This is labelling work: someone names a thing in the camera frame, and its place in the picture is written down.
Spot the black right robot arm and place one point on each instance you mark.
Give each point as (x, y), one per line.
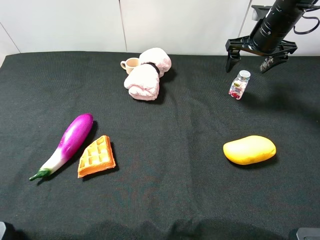
(267, 39)

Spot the yellow toy mango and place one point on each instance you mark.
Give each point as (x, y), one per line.
(249, 150)

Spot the black table cloth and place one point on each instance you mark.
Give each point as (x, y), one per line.
(172, 180)

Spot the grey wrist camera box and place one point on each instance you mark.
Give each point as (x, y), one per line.
(259, 12)

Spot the clear candy bottle silver cap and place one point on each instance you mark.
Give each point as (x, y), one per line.
(239, 84)

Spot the orange toy waffle slice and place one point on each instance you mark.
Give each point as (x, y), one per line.
(96, 157)

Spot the purple toy eggplant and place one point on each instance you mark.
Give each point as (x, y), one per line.
(71, 141)

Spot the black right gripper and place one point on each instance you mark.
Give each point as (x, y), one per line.
(245, 43)

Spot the beige small cup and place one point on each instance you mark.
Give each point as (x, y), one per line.
(129, 64)

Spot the pink rolled towel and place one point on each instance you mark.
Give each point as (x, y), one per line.
(143, 83)

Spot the grey right base corner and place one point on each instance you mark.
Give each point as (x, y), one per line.
(308, 233)

